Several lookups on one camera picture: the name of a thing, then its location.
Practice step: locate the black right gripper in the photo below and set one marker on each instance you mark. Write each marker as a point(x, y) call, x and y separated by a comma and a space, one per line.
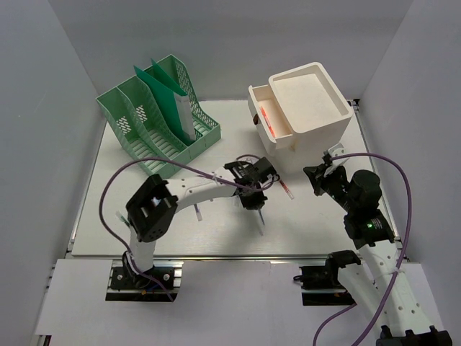
point(319, 176)

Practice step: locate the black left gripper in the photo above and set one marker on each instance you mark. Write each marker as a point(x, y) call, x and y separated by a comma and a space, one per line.
point(258, 201)

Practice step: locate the red gel pen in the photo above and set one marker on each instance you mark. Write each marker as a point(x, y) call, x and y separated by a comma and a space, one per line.
point(286, 189)

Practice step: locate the light blue highlighter pen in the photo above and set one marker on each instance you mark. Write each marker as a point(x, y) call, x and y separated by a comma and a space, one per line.
point(261, 222)

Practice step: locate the purple gel pen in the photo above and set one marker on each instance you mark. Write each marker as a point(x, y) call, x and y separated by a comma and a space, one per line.
point(198, 212)

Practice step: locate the orange highlighter pen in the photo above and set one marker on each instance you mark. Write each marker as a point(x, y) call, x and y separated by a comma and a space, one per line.
point(266, 119)

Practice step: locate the green file folder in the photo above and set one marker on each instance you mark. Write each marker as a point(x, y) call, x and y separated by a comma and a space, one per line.
point(172, 100)

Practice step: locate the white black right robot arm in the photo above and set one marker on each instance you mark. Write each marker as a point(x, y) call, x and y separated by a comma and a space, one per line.
point(370, 272)

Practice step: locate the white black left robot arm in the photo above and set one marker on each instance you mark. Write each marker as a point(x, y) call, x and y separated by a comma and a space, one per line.
point(152, 208)

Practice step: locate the white drawer cabinet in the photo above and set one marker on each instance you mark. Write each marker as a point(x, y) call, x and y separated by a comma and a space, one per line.
point(317, 113)

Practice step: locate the green mesh file rack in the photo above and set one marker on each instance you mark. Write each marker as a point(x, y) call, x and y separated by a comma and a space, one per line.
point(134, 116)

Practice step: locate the green pen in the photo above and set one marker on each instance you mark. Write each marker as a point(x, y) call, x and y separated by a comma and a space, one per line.
point(122, 218)

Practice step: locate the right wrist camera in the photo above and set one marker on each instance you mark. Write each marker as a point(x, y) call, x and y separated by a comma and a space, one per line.
point(331, 156)

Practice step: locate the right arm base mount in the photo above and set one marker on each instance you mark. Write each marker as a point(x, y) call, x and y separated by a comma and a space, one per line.
point(320, 284)

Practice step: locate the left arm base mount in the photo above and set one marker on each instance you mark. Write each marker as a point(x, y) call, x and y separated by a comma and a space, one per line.
point(158, 284)

